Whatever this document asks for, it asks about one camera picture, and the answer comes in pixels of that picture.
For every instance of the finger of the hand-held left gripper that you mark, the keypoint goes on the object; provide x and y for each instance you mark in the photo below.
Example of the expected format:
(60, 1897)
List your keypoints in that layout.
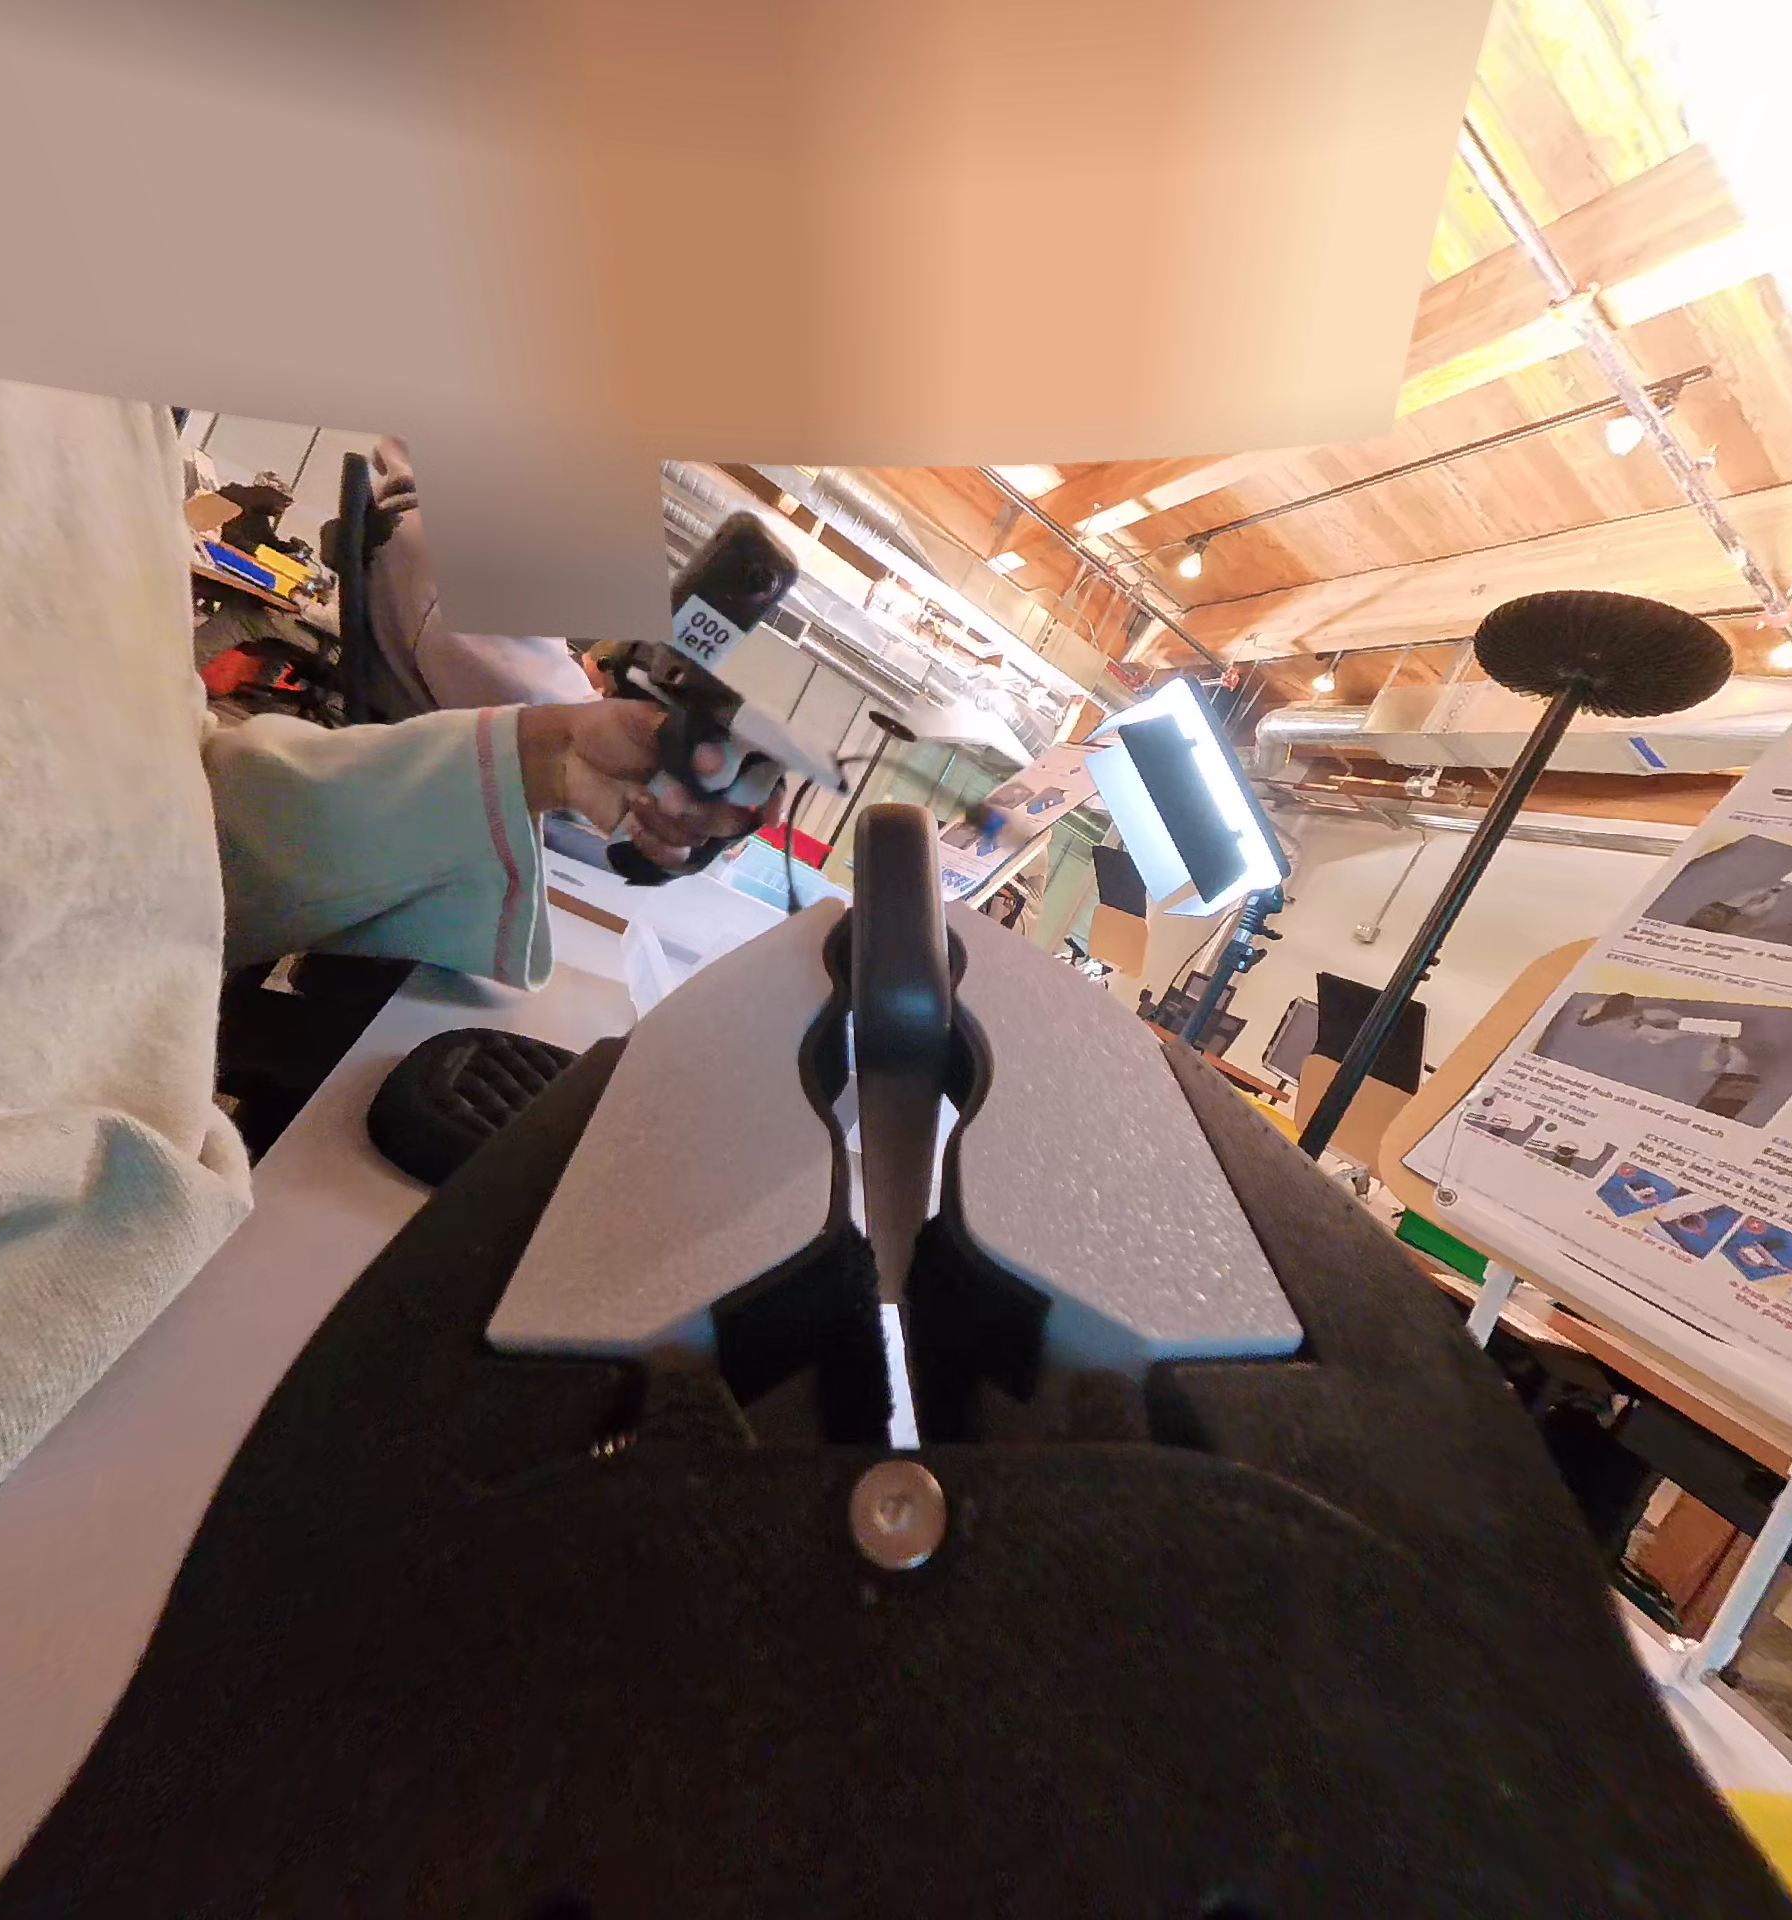
(791, 721)

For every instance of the white easel legs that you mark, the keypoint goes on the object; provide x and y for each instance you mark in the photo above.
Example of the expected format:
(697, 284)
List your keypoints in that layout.
(1759, 1576)

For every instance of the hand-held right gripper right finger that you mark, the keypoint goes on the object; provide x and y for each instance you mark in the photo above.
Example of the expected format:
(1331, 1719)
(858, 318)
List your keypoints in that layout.
(1122, 1172)

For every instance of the silver ventilation duct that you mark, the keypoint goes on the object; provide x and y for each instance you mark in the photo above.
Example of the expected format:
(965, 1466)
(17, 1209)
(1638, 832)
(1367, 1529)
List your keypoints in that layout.
(1316, 736)

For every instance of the person's left hand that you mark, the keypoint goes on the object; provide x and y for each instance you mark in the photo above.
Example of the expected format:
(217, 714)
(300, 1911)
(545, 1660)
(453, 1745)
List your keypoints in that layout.
(598, 749)

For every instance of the black padded wrist rest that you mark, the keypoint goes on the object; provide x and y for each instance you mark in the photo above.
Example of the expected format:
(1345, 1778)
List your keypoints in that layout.
(454, 1103)

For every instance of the LED light panel on stand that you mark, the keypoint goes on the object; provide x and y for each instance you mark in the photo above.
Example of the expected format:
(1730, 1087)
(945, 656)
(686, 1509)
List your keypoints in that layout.
(1190, 809)

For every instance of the person's torso cream sweater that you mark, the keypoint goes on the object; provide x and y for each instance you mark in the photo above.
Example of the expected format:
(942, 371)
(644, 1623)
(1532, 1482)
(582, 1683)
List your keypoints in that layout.
(56, 901)

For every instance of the black USB hub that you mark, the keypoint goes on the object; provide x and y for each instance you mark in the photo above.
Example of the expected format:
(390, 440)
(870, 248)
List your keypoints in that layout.
(896, 930)

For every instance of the person's left forearm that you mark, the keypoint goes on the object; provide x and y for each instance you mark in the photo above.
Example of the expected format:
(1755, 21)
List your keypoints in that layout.
(372, 840)

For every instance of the wooden instruction board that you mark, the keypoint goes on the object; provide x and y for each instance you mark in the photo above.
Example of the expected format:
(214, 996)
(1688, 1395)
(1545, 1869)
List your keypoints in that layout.
(1660, 1080)

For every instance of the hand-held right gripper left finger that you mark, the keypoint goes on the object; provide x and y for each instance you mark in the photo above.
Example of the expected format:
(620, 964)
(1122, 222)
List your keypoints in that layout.
(672, 1155)

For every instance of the black stand round top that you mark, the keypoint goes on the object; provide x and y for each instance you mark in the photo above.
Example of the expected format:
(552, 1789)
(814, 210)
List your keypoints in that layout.
(1600, 652)

